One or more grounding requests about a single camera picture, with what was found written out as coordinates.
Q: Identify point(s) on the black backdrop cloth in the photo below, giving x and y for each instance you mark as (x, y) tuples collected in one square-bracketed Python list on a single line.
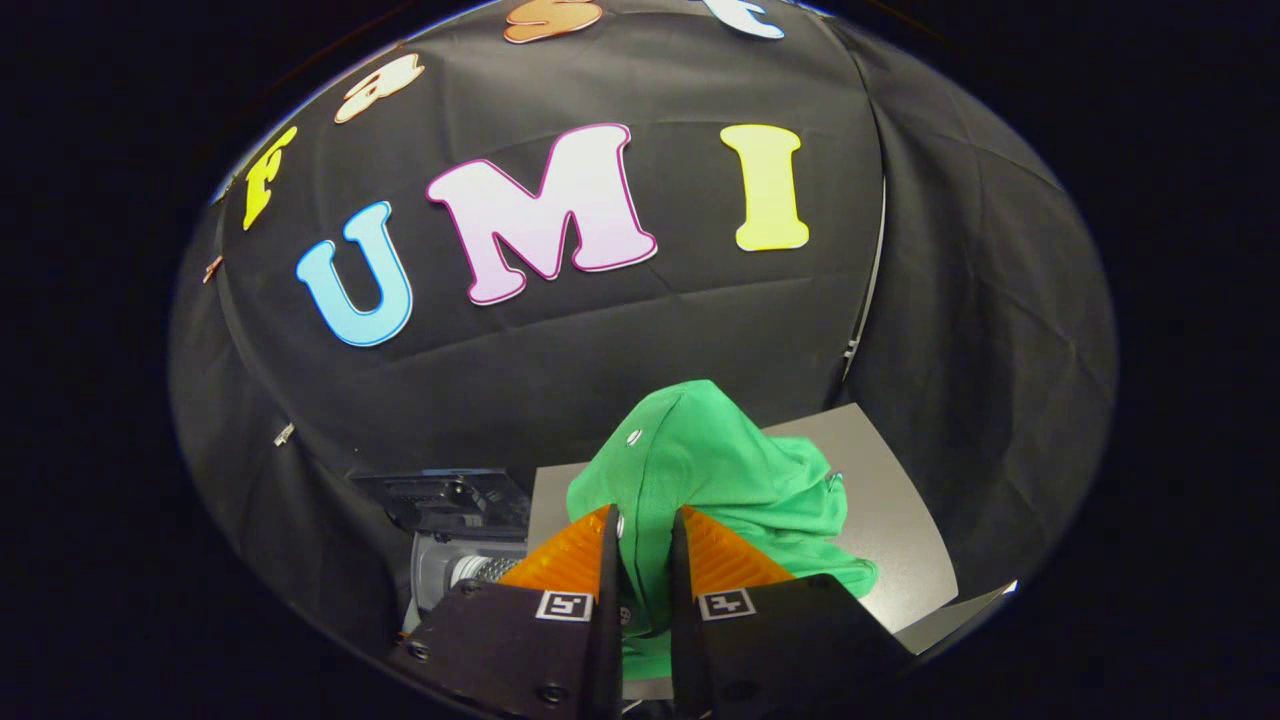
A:
[(650, 320)]

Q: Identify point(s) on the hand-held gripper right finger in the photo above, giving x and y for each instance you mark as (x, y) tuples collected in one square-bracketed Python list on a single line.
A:
[(682, 620)]

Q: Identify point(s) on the grey washing machine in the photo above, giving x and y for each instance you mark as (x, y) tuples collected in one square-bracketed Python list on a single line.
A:
[(465, 565)]

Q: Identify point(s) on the dark washing machine lid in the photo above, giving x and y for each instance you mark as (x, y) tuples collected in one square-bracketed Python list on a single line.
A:
[(450, 495)]

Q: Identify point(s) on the silver clip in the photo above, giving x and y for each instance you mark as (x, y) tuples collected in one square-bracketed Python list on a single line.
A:
[(284, 434)]

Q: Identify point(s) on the grey cabinet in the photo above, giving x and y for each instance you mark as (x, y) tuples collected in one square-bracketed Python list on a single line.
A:
[(890, 520)]

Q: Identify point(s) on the green polo shirt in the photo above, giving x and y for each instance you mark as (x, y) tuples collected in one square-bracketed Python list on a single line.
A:
[(700, 460)]

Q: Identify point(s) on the red clip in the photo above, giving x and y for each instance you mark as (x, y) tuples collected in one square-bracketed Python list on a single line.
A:
[(212, 268)]

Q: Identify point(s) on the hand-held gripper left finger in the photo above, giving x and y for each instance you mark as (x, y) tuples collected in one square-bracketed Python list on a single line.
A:
[(600, 620)]

